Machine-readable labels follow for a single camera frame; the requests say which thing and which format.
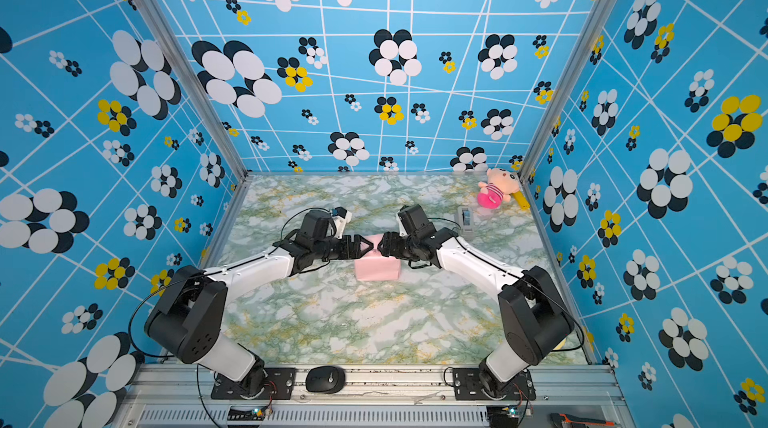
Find green circuit board left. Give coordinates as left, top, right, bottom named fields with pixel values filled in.
left=227, top=407, right=272, bottom=422

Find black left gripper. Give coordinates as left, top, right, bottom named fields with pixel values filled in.
left=313, top=235, right=374, bottom=263

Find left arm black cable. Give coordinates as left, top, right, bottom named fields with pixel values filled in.
left=127, top=207, right=337, bottom=428

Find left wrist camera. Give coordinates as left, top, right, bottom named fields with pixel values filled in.
left=331, top=207, right=352, bottom=239

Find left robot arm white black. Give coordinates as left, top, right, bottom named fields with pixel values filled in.
left=144, top=208, right=374, bottom=399

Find orange black tool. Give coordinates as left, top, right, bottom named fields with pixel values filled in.
left=549, top=413, right=616, bottom=428

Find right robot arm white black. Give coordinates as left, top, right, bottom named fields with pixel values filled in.
left=378, top=205, right=582, bottom=399

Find black computer mouse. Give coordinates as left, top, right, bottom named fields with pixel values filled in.
left=305, top=365, right=346, bottom=394

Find aluminium frame post left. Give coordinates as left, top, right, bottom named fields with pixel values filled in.
left=135, top=0, right=248, bottom=183

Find aluminium frame post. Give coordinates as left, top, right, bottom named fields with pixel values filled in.
left=520, top=0, right=618, bottom=180
left=135, top=0, right=248, bottom=183

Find aluminium frame post right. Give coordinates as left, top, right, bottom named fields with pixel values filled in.
left=520, top=0, right=618, bottom=180

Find purple wrapping paper sheet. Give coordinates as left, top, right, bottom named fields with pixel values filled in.
left=354, top=234, right=401, bottom=282

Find pink plush pig toy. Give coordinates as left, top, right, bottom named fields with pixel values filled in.
left=477, top=168, right=521, bottom=210

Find green circuit board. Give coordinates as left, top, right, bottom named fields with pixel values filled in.
left=486, top=406, right=528, bottom=427
left=227, top=407, right=272, bottom=422

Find aluminium front rail base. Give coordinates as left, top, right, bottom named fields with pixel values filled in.
left=114, top=364, right=636, bottom=427

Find green circuit board right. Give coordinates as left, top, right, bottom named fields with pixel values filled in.
left=486, top=406, right=528, bottom=427

